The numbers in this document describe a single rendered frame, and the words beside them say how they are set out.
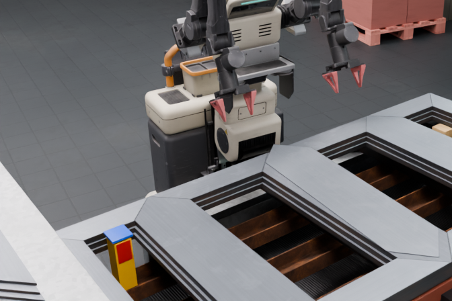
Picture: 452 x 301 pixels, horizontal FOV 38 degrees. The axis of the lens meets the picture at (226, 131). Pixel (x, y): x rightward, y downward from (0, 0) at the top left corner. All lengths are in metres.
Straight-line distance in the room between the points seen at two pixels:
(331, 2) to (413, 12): 3.80
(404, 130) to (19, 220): 1.33
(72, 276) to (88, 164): 2.72
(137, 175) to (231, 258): 2.24
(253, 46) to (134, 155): 1.84
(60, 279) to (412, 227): 0.93
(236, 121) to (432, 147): 0.74
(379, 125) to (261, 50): 0.50
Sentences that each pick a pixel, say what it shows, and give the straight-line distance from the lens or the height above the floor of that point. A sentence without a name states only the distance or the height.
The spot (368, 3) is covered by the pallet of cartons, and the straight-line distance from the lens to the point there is 5.84.
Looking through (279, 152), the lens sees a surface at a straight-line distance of 2.17.
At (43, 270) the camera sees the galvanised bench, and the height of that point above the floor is 1.05.
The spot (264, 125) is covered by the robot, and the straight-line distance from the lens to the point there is 2.54.
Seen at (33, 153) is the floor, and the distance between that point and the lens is 4.34.
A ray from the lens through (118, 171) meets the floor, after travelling 3.96.
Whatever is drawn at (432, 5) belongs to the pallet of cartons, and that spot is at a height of 0.27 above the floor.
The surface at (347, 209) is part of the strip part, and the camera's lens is 1.88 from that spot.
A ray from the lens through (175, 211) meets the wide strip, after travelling 1.89.
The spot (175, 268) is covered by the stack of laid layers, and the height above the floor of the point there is 0.85.
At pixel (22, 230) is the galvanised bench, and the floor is 1.05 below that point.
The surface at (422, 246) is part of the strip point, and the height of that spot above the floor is 0.86.
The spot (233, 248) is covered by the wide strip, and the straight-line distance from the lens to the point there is 1.73.
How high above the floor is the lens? 1.88
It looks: 26 degrees down
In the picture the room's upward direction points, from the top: 3 degrees counter-clockwise
